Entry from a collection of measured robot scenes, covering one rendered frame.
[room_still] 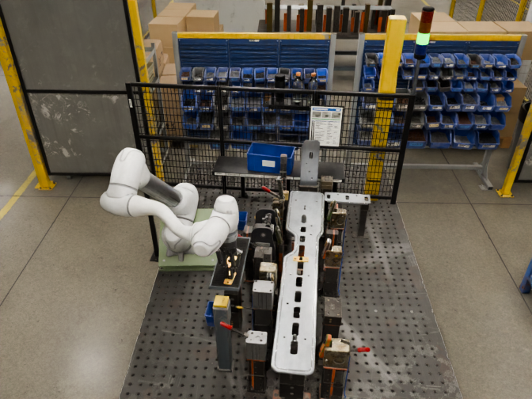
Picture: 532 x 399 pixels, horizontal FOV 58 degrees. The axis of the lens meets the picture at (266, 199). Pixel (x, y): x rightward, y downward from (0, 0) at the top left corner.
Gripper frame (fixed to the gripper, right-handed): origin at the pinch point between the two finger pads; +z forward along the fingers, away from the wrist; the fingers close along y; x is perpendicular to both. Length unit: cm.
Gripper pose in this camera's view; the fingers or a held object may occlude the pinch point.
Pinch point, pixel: (229, 271)
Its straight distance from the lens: 225.9
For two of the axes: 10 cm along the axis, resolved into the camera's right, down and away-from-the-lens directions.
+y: 9.7, 1.4, -2.0
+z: 0.0, 8.2, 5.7
